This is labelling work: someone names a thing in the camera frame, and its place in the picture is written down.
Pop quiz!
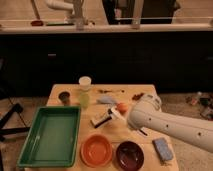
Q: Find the white black dish brush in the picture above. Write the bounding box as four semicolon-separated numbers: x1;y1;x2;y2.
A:
108;107;148;136

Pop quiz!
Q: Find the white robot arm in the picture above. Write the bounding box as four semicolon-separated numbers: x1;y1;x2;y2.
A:
127;94;213;153

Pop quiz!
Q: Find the green plastic tray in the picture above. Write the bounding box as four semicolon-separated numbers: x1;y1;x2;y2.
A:
17;106;81;168

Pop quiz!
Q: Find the dark spoon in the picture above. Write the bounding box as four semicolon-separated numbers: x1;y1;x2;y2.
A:
98;89;125;94

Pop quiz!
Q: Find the light blue cloth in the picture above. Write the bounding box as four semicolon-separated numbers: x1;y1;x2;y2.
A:
97;96;117;104

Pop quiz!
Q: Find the white cup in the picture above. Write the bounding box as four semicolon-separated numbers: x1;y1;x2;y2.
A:
79;76;92;91

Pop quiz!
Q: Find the wooden table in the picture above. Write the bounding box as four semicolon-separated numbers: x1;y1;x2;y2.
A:
24;83;180;171

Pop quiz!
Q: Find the orange fruit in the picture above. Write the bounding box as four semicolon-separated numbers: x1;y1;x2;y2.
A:
116;103;128;114

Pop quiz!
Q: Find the dark brown cup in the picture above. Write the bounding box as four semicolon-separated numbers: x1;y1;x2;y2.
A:
58;91;70;106

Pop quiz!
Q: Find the orange bowl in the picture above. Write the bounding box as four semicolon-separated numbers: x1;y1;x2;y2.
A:
80;134;113;168

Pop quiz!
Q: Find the dark purple bowl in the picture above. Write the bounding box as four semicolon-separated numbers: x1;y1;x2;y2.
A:
116;141;144;171

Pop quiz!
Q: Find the blue sponge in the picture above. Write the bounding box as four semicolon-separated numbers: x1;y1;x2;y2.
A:
152;138;173;162

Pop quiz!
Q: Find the red bowl on counter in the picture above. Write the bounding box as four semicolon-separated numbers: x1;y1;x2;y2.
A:
31;20;44;26

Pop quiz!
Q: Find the black tripod stand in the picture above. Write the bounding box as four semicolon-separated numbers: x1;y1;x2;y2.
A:
0;59;32;142

